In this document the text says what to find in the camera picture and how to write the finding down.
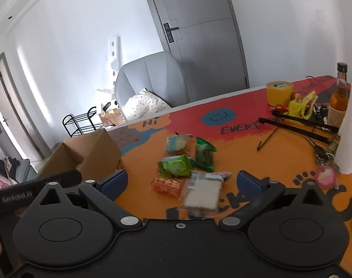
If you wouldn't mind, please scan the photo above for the white rice cake package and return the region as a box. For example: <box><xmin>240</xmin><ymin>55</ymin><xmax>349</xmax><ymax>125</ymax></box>
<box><xmin>181</xmin><ymin>171</ymin><xmax>232</xmax><ymax>212</ymax></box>

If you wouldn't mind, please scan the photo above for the dark green snack packet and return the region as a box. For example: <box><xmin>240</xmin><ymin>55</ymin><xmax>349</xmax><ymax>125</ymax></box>
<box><xmin>193</xmin><ymin>137</ymin><xmax>217</xmax><ymax>173</ymax></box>

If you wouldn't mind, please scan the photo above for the pale teal snack packet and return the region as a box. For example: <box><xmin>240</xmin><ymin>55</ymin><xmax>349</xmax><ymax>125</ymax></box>
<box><xmin>166</xmin><ymin>134</ymin><xmax>193</xmax><ymax>155</ymax></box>

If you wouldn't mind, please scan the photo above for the grey sofa with clothes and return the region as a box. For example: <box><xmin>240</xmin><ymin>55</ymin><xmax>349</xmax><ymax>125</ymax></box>
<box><xmin>0</xmin><ymin>157</ymin><xmax>37</xmax><ymax>184</ymax></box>

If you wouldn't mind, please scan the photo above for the black shoe rack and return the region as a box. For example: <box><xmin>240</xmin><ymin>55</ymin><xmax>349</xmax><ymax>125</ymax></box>
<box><xmin>62</xmin><ymin>106</ymin><xmax>103</xmax><ymax>138</ymax></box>

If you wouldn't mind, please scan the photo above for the brown cardboard box on floor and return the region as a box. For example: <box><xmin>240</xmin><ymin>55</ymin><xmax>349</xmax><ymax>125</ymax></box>
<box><xmin>99</xmin><ymin>101</ymin><xmax>126</xmax><ymax>127</ymax></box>

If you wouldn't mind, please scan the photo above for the white dotted pillow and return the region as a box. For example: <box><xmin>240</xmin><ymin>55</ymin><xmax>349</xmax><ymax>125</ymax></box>
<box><xmin>121</xmin><ymin>88</ymin><xmax>171</xmax><ymax>121</ymax></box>

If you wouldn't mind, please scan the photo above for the white paper towel roll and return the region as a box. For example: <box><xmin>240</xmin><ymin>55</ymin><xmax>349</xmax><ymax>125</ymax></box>
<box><xmin>336</xmin><ymin>83</ymin><xmax>352</xmax><ymax>174</ymax></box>

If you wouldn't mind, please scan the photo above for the yellow tape roll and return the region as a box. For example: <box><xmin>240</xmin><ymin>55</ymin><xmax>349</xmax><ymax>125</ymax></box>
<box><xmin>266</xmin><ymin>81</ymin><xmax>294</xmax><ymax>107</ymax></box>

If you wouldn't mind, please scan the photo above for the brown glass bottle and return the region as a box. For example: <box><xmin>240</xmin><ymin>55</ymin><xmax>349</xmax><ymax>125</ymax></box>
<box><xmin>327</xmin><ymin>62</ymin><xmax>349</xmax><ymax>127</ymax></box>

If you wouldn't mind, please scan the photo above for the grey armchair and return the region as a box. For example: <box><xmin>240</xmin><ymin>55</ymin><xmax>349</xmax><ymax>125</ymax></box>
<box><xmin>114</xmin><ymin>51</ymin><xmax>189</xmax><ymax>107</ymax></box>

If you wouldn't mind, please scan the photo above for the white perforated board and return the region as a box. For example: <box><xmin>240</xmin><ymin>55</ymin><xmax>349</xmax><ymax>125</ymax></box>
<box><xmin>97</xmin><ymin>36</ymin><xmax>120</xmax><ymax>94</ymax></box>

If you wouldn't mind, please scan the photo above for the grey door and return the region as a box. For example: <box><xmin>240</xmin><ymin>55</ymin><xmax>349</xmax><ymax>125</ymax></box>
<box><xmin>147</xmin><ymin>0</ymin><xmax>249</xmax><ymax>101</ymax></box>

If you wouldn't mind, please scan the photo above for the pink keychain with keys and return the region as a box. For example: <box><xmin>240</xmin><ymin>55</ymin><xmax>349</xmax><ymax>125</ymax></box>
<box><xmin>306</xmin><ymin>137</ymin><xmax>339</xmax><ymax>190</ymax></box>

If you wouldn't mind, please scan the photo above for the black door handle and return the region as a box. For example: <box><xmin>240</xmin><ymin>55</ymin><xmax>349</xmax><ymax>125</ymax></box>
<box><xmin>163</xmin><ymin>23</ymin><xmax>179</xmax><ymax>43</ymax></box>

